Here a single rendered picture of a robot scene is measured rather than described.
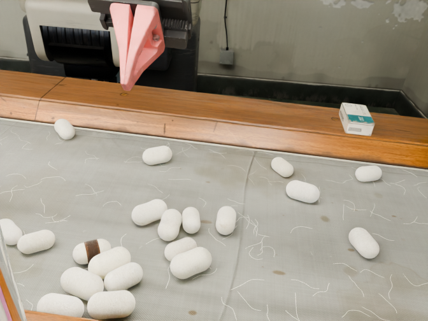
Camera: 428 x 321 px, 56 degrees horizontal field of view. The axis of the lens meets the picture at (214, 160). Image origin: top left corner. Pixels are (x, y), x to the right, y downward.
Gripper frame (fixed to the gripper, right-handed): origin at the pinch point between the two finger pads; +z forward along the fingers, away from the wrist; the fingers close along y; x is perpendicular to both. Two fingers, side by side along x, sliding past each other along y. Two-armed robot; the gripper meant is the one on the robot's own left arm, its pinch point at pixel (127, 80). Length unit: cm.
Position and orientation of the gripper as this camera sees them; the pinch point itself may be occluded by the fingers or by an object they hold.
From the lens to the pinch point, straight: 42.0
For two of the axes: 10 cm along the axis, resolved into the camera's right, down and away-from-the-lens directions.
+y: 9.9, 1.3, -0.5
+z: -1.4, 9.4, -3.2
